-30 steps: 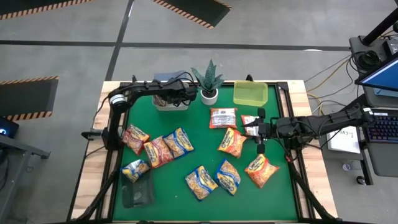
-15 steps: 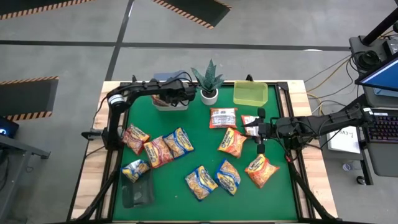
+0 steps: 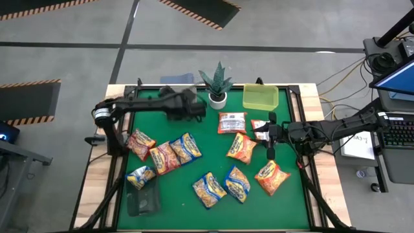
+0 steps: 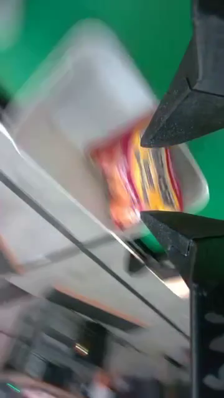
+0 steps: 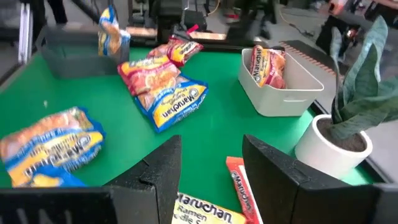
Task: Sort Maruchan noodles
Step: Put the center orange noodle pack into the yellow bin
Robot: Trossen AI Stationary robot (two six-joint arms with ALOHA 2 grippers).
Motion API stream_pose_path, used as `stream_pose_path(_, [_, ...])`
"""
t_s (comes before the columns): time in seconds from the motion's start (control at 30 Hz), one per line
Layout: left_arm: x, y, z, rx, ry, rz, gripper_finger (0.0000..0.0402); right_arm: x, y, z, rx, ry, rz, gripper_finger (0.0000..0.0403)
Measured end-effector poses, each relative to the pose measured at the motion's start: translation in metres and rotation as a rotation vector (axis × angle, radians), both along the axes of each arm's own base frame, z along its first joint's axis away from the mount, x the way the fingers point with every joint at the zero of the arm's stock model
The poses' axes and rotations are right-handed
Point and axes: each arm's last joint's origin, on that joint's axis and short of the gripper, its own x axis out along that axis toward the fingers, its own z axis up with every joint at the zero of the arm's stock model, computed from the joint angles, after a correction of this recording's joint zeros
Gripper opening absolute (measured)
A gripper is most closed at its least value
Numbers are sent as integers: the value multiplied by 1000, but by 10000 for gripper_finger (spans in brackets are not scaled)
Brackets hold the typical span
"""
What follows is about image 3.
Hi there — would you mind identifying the black coiled cable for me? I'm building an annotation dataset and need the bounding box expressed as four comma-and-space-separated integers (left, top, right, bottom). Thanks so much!
368, 51, 398, 76

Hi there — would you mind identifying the black backlit keyboard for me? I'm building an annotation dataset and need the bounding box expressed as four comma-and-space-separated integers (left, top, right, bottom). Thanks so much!
380, 115, 414, 148

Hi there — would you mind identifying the grey keyboard tray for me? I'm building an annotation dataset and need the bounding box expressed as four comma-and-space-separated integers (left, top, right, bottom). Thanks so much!
371, 111, 414, 185

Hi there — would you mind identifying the black stand leg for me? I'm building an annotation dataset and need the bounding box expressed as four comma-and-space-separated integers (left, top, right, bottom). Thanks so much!
364, 96, 384, 113

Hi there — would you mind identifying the artificial plant in white pot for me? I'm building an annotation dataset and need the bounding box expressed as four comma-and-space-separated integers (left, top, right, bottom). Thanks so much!
198, 61, 234, 111

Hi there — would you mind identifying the white labelled box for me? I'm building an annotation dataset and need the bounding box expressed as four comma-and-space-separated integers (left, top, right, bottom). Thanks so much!
339, 131, 378, 161

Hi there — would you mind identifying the grey plastic bin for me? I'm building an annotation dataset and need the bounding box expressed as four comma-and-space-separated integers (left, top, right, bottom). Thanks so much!
157, 85, 198, 117

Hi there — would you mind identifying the red Maruchan ramen pack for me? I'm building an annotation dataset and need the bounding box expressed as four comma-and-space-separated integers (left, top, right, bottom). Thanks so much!
149, 140, 182, 176
125, 128, 157, 162

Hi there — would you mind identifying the yellow-green plastic bin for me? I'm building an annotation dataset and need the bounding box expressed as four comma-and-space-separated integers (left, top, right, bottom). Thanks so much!
242, 83, 280, 112

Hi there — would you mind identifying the black camera pole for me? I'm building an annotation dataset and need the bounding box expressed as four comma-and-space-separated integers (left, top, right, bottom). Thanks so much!
376, 8, 414, 49

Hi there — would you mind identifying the black device with blue light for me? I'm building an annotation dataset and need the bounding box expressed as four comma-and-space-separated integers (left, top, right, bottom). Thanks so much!
0, 121, 21, 145

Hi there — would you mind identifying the grey metal desk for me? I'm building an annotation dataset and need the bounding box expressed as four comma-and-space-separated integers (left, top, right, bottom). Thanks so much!
0, 139, 53, 227

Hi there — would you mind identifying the white-red snack packet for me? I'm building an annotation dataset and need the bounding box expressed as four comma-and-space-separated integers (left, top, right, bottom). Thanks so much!
250, 118, 271, 142

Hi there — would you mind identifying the dark translucent plastic bin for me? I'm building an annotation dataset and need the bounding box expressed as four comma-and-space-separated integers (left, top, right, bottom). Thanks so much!
125, 170, 162, 217

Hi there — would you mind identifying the monitor with blue screen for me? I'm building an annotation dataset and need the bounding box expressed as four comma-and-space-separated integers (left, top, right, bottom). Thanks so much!
369, 60, 414, 98

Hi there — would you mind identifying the green felt table mat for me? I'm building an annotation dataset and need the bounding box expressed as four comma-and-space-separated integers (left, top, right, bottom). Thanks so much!
116, 87, 311, 231

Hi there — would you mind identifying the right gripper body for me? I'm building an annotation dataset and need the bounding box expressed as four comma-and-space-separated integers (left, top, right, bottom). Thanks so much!
267, 111, 292, 161

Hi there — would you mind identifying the blue Maruchan ramen pack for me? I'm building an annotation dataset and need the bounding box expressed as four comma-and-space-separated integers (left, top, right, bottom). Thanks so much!
125, 165, 157, 191
192, 171, 228, 210
169, 131, 203, 166
223, 165, 252, 205

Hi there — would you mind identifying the black aluminium table frame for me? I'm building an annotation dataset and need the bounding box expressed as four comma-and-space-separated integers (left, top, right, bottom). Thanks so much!
69, 76, 353, 233

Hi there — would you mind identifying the grey equipment box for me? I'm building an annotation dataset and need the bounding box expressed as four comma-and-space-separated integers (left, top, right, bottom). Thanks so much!
362, 37, 414, 67

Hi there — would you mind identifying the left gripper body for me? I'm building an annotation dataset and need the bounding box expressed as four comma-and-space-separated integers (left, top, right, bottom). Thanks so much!
161, 86, 198, 123

